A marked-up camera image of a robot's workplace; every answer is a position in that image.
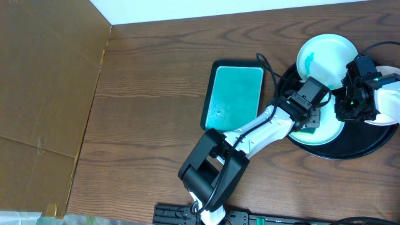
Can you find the white pink plate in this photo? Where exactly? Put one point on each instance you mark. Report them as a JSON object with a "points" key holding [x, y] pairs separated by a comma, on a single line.
{"points": [[387, 105]]}

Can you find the round black serving tray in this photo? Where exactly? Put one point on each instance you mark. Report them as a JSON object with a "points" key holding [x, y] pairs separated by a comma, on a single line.
{"points": [[356, 139]]}

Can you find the mint green plate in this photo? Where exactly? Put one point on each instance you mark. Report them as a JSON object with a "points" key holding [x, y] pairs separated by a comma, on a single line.
{"points": [[329, 127], [324, 57]]}

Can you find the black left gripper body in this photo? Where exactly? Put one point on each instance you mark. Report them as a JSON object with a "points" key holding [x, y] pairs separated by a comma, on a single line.
{"points": [[312, 119]]}

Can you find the brown cardboard panel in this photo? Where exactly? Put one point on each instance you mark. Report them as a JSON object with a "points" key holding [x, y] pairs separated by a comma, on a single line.
{"points": [[51, 57]]}

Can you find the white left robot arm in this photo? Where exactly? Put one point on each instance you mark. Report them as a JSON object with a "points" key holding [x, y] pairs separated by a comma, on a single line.
{"points": [[218, 161]]}

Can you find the green and yellow sponge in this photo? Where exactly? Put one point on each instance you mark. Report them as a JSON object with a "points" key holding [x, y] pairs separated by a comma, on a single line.
{"points": [[306, 130]]}

